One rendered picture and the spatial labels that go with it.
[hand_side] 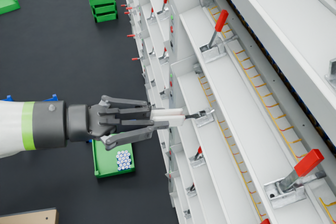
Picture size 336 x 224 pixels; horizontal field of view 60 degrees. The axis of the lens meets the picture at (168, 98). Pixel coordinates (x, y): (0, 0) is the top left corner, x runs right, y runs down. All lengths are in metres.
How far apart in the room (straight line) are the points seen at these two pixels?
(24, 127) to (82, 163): 1.13
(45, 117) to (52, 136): 0.04
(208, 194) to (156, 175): 0.82
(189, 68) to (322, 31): 0.51
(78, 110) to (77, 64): 1.67
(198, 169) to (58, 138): 0.40
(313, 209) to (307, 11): 0.22
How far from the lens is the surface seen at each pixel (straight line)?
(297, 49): 0.27
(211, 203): 0.78
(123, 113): 0.61
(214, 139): 0.64
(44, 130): 0.57
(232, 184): 0.59
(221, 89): 0.48
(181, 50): 0.72
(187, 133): 0.88
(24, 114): 0.58
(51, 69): 2.26
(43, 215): 1.24
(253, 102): 0.46
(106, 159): 1.63
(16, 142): 0.59
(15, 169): 1.80
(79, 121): 0.57
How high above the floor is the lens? 1.40
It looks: 48 degrees down
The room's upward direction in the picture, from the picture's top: straight up
